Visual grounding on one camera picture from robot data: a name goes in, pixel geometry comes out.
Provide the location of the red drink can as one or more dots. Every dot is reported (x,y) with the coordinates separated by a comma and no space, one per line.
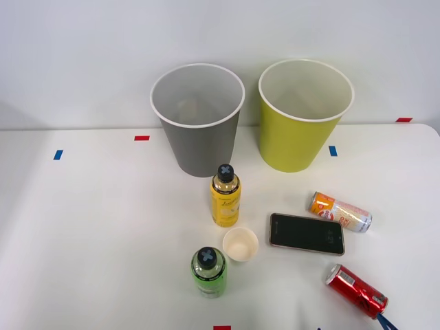
(357,292)

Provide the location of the black smartphone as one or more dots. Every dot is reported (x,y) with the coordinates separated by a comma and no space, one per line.
(306,233)

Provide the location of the small white paper cup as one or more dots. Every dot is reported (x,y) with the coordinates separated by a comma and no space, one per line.
(240,245)

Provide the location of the orange and white can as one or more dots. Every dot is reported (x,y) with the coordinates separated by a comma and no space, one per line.
(340,213)

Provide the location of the green label plastic bottle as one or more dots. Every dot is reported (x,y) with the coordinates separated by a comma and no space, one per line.
(209,278)

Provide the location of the yellow label plastic bottle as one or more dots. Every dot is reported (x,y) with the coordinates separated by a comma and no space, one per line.
(225,206)

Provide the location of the yellow-green plastic waste bin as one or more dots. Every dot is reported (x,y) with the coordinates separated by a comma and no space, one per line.
(292,144)

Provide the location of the grey plastic waste bin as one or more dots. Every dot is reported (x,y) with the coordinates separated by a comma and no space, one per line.
(203,148)

